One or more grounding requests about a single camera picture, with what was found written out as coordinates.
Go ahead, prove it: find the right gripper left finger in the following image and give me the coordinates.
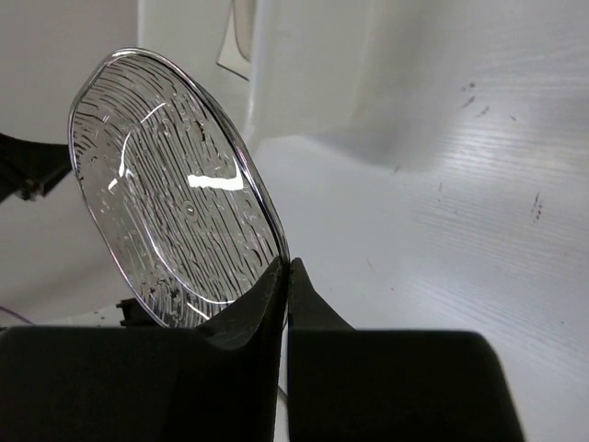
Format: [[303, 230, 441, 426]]
[[1, 260, 282, 441]]

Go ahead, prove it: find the square white plate black rim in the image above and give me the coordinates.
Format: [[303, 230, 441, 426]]
[[217, 0, 257, 81]]

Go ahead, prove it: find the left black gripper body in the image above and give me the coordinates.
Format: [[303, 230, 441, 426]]
[[1, 134, 72, 201]]

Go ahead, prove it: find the white plastic bin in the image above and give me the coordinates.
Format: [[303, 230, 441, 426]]
[[137, 1, 458, 169]]

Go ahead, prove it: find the clear glass dish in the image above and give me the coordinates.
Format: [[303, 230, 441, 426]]
[[68, 48, 289, 328]]

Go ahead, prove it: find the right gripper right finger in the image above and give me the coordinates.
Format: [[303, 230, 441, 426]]
[[287, 259, 524, 441]]

